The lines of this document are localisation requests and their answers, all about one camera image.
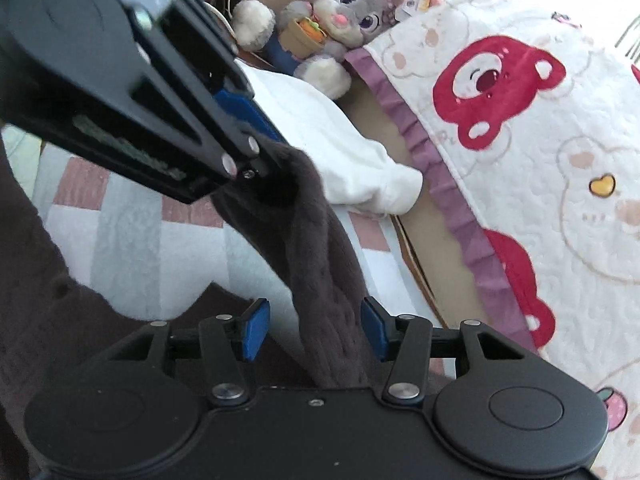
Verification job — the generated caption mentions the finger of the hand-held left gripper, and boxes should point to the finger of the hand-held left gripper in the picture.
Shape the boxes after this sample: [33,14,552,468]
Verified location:
[130,57,268,183]
[147,0,290,145]

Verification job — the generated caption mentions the bear printed blanket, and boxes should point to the bear printed blanket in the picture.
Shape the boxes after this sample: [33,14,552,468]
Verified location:
[345,0,640,467]

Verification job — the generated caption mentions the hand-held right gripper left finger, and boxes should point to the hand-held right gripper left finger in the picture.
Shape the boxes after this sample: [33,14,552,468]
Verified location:
[100,297,273,408]

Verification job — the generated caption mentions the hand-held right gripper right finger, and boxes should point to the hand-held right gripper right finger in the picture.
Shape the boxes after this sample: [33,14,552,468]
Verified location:
[360,296,543,406]

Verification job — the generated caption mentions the checked bed sheet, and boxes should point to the checked bed sheet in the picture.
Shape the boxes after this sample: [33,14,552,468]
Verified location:
[0,125,451,333]

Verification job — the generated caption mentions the grey plush rabbit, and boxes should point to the grey plush rabbit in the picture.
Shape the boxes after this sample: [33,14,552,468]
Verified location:
[232,0,447,102]

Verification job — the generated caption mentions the white garment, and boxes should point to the white garment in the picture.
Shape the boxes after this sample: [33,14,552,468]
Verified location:
[235,60,425,217]

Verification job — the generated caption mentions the brown bed mat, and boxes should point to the brown bed mat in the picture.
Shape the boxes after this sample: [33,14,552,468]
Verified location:
[339,82,482,332]

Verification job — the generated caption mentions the white hang tag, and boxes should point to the white hang tag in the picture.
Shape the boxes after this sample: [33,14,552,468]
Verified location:
[397,0,434,22]

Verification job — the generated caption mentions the brown knit sweater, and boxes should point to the brown knit sweater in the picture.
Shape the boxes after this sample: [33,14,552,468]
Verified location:
[0,135,382,480]

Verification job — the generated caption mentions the white ribbed cable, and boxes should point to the white ribbed cable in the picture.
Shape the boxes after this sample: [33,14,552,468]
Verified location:
[201,2,242,45]

